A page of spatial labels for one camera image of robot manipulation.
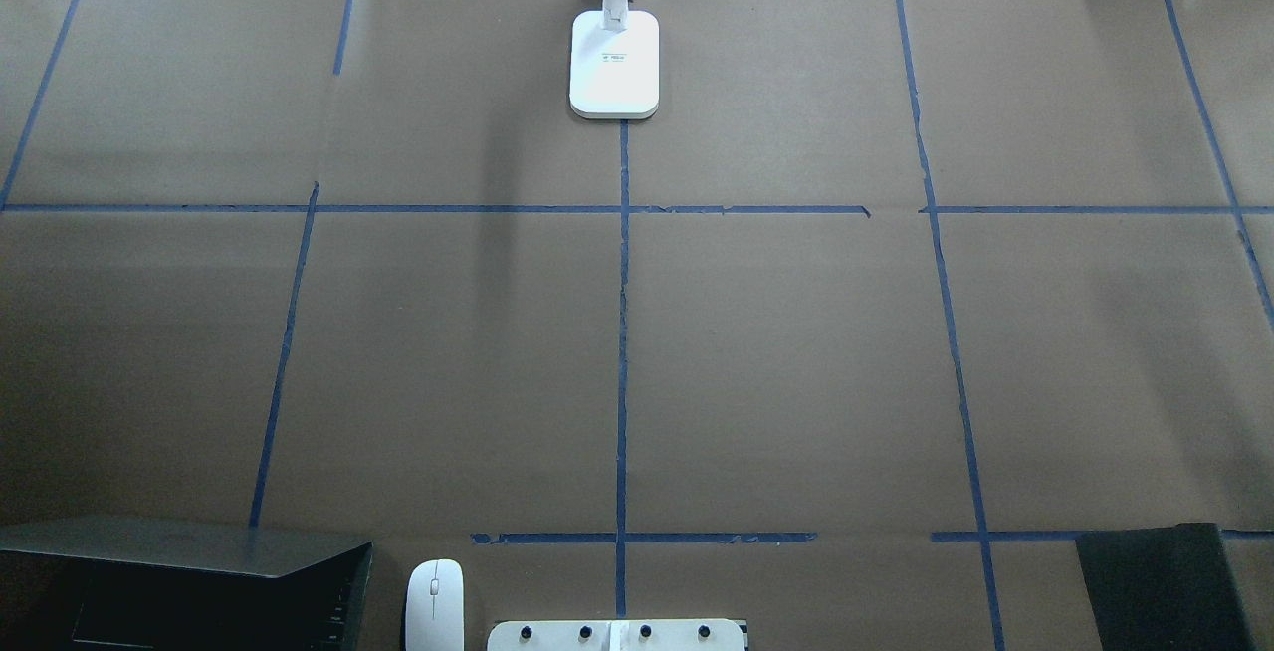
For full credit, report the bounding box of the white computer mouse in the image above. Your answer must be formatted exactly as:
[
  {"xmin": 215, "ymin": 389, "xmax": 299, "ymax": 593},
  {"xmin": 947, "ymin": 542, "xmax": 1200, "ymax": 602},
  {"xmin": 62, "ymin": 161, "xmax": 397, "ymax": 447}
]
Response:
[{"xmin": 403, "ymin": 557, "xmax": 465, "ymax": 650}]

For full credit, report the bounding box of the black mouse pad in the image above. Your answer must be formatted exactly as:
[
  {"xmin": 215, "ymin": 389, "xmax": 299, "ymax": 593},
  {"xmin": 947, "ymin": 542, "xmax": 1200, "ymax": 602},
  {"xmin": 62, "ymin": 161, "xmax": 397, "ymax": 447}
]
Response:
[{"xmin": 1075, "ymin": 524, "xmax": 1257, "ymax": 650}]

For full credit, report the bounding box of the grey laptop computer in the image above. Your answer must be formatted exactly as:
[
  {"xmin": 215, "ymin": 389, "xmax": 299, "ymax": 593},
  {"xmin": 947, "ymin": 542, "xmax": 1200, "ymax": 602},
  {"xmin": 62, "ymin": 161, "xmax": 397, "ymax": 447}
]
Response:
[{"xmin": 3, "ymin": 515, "xmax": 372, "ymax": 650}]

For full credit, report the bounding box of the white desk lamp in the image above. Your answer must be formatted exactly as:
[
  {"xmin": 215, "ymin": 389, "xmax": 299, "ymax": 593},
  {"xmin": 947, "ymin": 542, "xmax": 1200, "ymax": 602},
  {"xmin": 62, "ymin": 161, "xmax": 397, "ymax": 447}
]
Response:
[{"xmin": 568, "ymin": 0, "xmax": 661, "ymax": 120}]

